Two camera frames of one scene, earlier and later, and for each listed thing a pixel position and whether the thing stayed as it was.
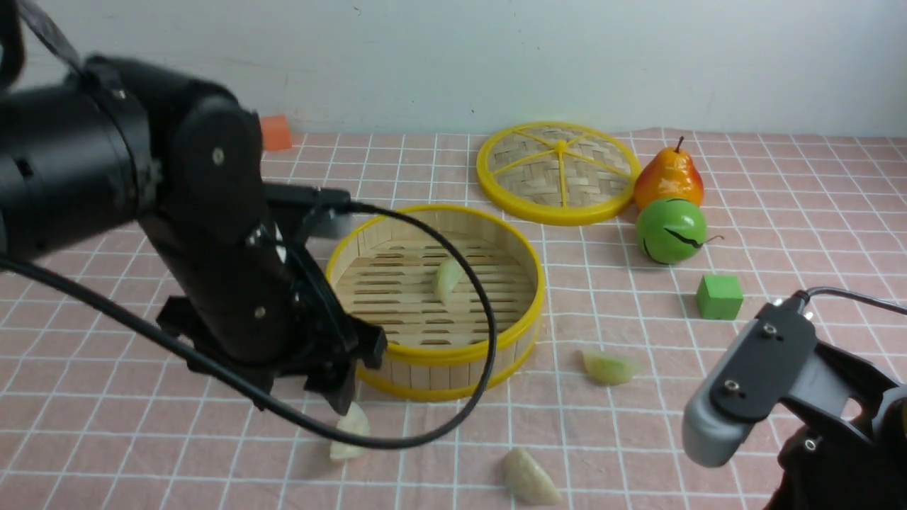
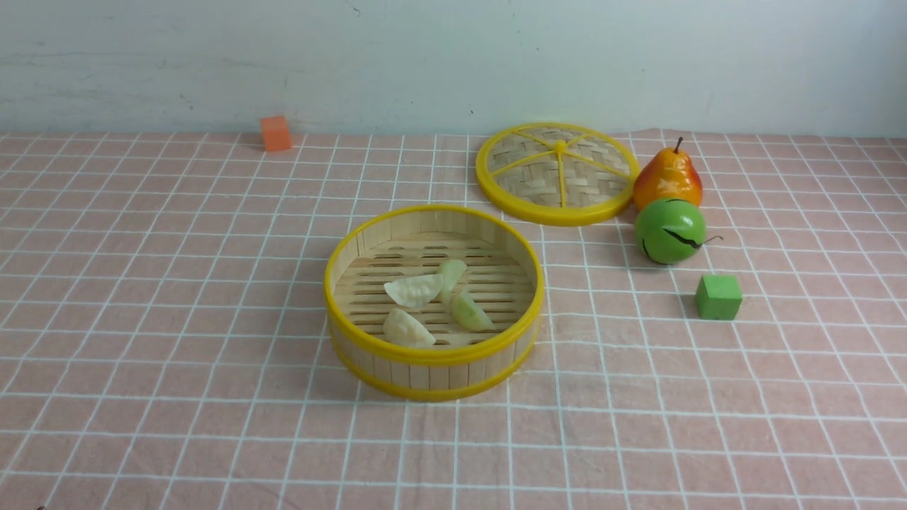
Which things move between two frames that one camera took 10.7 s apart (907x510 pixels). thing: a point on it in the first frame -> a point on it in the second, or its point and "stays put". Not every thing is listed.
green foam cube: x=719 y=297 stays put
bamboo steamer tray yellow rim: x=380 y=269 stays put
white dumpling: x=527 y=480 -> x=400 y=327
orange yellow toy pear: x=670 y=173 stays put
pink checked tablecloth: x=103 y=406 stays put
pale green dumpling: x=449 y=277 stays put
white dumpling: x=354 y=420 -> x=415 y=291
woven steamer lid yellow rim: x=558 y=173 stays put
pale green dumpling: x=607 y=369 -> x=468 y=314
